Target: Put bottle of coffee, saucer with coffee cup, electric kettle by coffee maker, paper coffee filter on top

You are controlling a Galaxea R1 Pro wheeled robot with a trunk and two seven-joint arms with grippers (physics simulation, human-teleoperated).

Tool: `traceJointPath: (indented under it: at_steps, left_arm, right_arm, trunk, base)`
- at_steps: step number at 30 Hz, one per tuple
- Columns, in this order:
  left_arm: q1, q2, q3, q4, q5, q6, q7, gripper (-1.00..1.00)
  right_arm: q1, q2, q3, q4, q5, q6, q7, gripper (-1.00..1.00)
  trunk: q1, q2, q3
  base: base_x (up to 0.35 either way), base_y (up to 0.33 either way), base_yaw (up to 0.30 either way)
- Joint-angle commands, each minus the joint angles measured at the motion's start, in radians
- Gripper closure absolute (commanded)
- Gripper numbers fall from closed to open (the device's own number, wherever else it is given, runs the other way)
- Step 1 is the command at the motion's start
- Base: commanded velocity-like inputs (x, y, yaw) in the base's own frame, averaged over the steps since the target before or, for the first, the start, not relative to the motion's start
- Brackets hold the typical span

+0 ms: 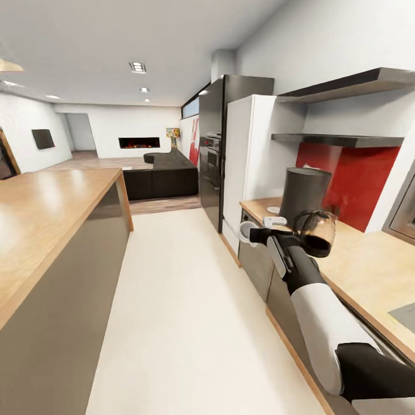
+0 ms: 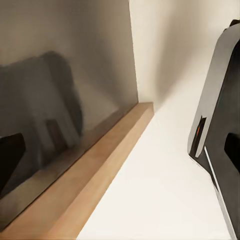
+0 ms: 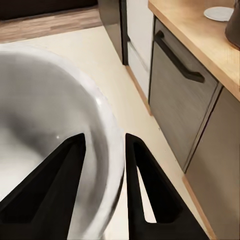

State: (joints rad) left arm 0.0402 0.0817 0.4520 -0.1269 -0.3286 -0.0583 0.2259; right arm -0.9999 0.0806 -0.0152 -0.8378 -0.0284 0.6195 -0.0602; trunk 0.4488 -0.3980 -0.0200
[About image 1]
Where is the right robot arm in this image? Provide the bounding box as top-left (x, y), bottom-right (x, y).
top-left (250, 216), bottom-right (415, 415)

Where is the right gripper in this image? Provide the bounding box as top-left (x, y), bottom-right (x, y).
top-left (250, 228), bottom-right (271, 245)

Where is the electric kettle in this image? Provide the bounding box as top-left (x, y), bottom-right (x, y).
top-left (292, 209), bottom-right (337, 258)

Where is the coffee cup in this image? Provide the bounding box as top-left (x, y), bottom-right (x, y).
top-left (237, 221), bottom-right (258, 247)

